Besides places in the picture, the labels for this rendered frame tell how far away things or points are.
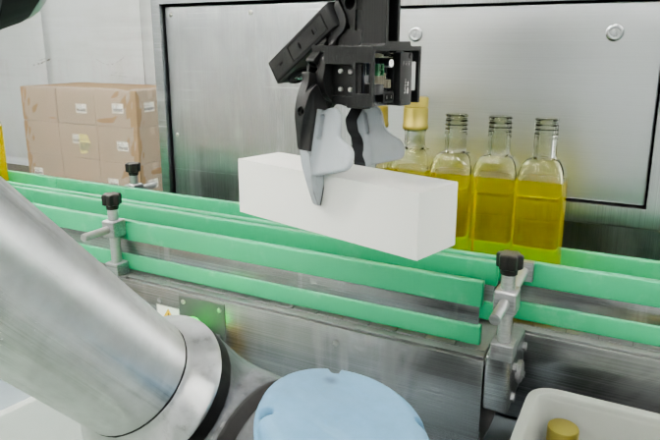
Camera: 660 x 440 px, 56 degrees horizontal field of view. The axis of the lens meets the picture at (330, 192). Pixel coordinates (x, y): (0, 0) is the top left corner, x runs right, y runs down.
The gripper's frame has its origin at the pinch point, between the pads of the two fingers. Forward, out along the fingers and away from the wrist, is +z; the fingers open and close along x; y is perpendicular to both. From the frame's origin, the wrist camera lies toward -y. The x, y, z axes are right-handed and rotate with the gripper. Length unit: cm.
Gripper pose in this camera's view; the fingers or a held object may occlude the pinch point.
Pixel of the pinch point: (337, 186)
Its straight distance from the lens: 62.1
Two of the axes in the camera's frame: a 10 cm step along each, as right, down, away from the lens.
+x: 6.8, -1.7, 7.1
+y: 7.3, 1.6, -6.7
